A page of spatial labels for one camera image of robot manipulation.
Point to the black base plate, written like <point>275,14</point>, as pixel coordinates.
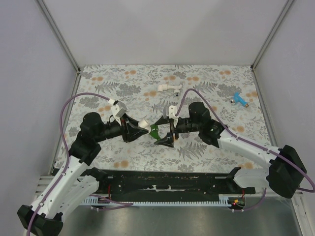
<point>140,185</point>

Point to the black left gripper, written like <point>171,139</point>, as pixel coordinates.
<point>130,132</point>

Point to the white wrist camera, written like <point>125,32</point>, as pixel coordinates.
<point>118,109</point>
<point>170,112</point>

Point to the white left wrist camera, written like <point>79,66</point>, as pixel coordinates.
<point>118,109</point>

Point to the green faucet chrome knob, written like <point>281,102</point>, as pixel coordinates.
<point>154,132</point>

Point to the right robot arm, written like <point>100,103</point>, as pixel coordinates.
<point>281,169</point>

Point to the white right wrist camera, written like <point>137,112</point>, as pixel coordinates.
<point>170,112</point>

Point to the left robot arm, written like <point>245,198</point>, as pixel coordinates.
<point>75,181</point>

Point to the aluminium corner post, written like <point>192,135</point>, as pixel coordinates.
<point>58,34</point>
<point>273,31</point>

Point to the aluminium left corner post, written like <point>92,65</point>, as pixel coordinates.
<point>58,34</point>

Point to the aluminium right corner post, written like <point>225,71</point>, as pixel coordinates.
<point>273,31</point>

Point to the white slotted cable duct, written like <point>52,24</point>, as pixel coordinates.
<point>98,201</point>

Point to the blue faucet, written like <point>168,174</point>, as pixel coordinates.
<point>238,99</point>

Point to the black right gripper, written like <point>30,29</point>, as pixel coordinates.
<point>169,140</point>

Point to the white PVC elbow fitting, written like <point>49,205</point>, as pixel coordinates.
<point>144,124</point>

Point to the white faucet with elbow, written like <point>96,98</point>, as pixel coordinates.
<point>176,89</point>

